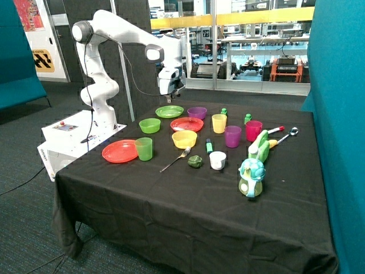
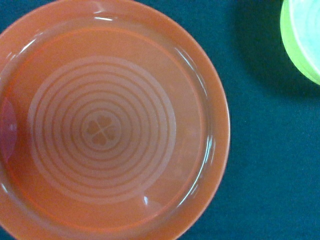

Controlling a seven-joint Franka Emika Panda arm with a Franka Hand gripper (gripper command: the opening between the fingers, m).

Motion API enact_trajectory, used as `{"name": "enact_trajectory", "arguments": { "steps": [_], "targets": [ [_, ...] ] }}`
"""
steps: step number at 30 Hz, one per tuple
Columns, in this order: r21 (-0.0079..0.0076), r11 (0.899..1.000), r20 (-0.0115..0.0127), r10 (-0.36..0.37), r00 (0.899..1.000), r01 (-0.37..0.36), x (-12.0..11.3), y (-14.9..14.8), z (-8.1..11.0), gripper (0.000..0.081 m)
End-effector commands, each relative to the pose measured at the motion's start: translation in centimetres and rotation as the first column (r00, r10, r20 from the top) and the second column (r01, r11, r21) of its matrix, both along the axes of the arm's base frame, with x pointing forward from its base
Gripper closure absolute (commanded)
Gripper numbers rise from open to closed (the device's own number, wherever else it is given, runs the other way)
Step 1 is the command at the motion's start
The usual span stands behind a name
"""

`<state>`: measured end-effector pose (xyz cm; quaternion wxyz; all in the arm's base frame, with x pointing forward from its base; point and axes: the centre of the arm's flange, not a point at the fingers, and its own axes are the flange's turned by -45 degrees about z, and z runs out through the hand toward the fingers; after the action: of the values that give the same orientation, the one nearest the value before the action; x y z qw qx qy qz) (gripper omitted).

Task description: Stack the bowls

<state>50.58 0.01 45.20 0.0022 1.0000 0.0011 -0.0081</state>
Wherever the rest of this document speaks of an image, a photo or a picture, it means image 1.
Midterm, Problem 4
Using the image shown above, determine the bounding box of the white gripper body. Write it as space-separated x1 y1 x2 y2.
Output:
158 67 186 95

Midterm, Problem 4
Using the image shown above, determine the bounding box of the purple plastic bowl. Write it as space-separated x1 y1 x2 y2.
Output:
187 107 207 120

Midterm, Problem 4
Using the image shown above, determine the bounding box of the green plastic bowl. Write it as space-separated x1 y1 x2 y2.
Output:
139 118 161 134

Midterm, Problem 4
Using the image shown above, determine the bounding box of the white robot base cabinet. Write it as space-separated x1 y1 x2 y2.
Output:
37 110 126 182

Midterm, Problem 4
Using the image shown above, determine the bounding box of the green plastic plate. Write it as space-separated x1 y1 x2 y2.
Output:
155 105 184 119

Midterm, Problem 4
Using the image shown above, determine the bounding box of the red plate centre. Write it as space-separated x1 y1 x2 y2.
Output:
170 117 204 132

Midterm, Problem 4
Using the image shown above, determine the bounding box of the red plate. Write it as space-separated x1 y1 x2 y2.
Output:
170 117 204 132
102 139 138 163

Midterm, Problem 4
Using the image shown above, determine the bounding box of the yellow plastic bowl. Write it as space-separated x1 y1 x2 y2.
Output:
172 130 197 149

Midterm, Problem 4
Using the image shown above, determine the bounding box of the yellow plastic cup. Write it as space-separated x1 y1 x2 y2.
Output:
212 114 227 134

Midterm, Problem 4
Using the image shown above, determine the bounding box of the green plastic cup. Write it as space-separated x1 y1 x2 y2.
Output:
135 137 153 162

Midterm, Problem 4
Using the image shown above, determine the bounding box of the metal fork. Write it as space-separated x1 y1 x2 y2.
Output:
160 147 191 173

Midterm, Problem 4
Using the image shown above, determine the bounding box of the green highlighter marker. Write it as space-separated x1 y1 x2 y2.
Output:
206 138 214 154

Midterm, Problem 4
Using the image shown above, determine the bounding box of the purple plastic cup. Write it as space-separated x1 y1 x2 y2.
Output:
224 126 242 148

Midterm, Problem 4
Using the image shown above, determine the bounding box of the green toy pepper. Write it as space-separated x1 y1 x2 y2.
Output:
188 155 203 168

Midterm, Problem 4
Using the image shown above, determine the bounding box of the red plate front left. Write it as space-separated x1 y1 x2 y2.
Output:
102 139 138 163

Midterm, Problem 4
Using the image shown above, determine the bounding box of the green block right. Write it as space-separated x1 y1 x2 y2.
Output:
244 113 252 125

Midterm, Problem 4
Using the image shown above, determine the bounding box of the white cup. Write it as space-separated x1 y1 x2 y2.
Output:
209 151 226 171

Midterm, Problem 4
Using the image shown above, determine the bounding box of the magenta plastic cup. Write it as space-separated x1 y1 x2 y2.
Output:
246 120 262 142

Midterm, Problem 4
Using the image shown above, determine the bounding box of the black tablecloth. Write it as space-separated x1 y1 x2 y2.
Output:
52 105 339 273

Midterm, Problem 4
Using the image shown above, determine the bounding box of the green white toy jug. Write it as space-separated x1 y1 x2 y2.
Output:
248 130 270 163

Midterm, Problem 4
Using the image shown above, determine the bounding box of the yellow toy piece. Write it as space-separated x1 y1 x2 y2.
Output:
269 140 278 148

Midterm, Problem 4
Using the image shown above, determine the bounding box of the red capped marker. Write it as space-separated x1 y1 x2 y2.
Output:
267 126 285 134

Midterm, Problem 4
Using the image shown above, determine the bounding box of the metal spoon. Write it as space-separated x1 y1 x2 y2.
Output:
277 127 299 144

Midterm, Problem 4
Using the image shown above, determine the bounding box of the yellow black sign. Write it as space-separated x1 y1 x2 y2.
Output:
32 49 55 73

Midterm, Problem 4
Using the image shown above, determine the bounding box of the teal sofa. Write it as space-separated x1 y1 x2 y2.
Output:
1 1 47 110

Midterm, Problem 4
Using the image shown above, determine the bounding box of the red poster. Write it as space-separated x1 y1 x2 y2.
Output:
13 0 45 33

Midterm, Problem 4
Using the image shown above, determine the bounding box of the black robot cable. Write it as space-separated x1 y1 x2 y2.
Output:
80 31 169 152

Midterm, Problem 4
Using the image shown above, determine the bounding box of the teal partition wall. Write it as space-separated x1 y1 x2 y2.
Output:
302 1 364 273

